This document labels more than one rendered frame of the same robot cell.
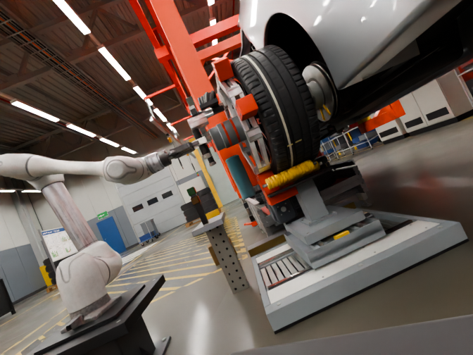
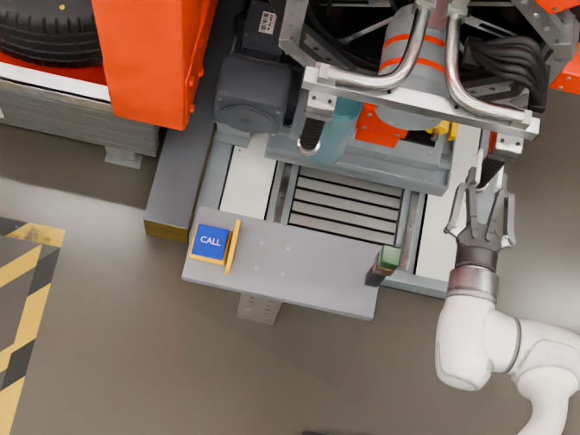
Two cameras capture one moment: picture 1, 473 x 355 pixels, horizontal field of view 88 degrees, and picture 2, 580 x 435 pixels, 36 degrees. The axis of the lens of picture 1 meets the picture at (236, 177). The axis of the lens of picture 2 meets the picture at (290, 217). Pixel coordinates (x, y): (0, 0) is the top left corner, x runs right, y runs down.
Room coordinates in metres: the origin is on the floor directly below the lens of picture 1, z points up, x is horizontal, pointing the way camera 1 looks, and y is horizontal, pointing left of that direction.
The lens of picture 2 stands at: (1.55, 0.81, 2.36)
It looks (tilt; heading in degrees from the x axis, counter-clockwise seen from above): 71 degrees down; 266
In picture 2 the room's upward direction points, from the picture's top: 18 degrees clockwise
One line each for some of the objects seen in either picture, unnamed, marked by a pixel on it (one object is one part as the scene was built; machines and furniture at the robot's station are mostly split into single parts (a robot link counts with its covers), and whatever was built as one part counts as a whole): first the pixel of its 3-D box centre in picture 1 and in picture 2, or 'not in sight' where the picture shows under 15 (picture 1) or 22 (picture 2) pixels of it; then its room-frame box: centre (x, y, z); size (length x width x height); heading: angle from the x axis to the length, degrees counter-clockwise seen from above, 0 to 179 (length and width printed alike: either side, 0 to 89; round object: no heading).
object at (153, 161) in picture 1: (155, 162); (472, 286); (1.16, 0.32, 0.83); 0.09 x 0.06 x 0.09; 2
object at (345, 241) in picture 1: (325, 234); (366, 113); (1.36, -0.31, 0.13); 0.50 x 0.36 x 0.10; 2
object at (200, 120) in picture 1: (198, 121); (507, 133); (1.17, 0.06, 0.93); 0.09 x 0.05 x 0.05; 92
